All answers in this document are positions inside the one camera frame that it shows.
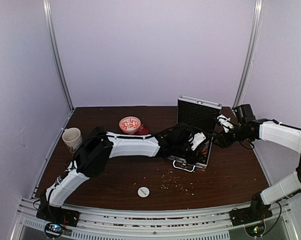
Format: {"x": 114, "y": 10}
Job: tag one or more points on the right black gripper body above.
{"x": 223, "y": 138}

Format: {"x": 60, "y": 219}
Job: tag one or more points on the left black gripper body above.
{"x": 180, "y": 148}

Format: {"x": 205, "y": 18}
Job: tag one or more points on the aluminium poker case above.
{"x": 199, "y": 114}

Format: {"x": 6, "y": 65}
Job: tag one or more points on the white dealer button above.
{"x": 143, "y": 192}

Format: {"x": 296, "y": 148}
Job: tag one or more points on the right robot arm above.
{"x": 278, "y": 150}

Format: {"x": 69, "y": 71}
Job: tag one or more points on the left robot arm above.
{"x": 91, "y": 157}

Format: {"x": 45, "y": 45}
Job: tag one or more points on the chip stack right in case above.
{"x": 205, "y": 150}

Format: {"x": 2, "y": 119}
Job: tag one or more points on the red floral saucer plate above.
{"x": 142, "y": 130}

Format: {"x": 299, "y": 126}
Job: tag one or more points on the white orange patterned bowl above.
{"x": 129, "y": 124}

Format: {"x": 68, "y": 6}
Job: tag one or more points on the white floral ceramic mug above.
{"x": 72, "y": 138}

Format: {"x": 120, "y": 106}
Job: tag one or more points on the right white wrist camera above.
{"x": 225, "y": 123}

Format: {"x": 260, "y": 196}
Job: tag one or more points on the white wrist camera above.
{"x": 225, "y": 123}
{"x": 198, "y": 138}

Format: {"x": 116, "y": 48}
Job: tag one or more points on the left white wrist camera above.
{"x": 198, "y": 138}

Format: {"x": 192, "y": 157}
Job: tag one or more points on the right aluminium frame post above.
{"x": 251, "y": 49}

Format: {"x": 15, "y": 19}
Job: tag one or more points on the aluminium frame post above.
{"x": 56, "y": 55}
{"x": 251, "y": 49}

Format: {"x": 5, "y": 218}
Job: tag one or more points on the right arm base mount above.
{"x": 254, "y": 216}

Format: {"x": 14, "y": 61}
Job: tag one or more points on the front aluminium rail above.
{"x": 213, "y": 223}

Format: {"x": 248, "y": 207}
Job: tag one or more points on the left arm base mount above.
{"x": 57, "y": 218}

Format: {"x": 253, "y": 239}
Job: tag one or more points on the left aluminium frame post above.
{"x": 56, "y": 55}

